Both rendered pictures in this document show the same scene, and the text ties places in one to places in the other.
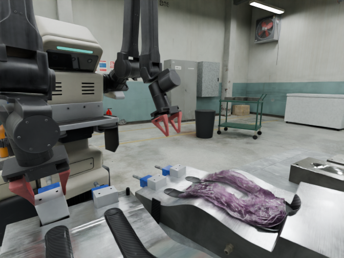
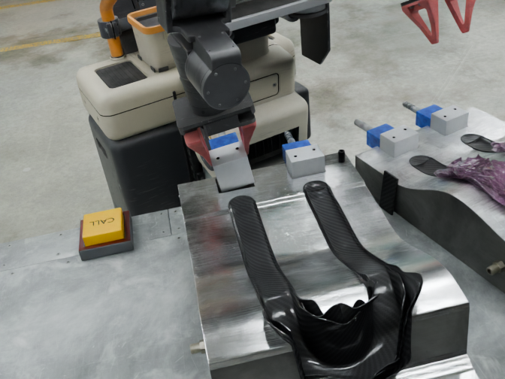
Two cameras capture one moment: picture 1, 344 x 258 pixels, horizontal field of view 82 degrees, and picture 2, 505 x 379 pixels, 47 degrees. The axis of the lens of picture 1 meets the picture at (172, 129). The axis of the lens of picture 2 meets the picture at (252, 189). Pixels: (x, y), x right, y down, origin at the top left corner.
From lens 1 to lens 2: 0.33 m
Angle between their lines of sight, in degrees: 33
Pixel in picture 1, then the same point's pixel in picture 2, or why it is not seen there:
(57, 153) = not seen: hidden behind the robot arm
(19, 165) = (194, 113)
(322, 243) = not seen: outside the picture
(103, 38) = not seen: outside the picture
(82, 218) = (272, 189)
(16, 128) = (206, 82)
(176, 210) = (422, 197)
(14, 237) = (192, 201)
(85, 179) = (265, 116)
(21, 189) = (198, 145)
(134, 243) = (345, 234)
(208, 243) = (467, 256)
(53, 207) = (234, 170)
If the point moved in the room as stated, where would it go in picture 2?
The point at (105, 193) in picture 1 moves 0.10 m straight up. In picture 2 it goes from (305, 157) to (301, 95)
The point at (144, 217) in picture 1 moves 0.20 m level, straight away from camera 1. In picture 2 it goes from (364, 201) to (371, 128)
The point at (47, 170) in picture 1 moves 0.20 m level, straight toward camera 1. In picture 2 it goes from (228, 122) to (263, 212)
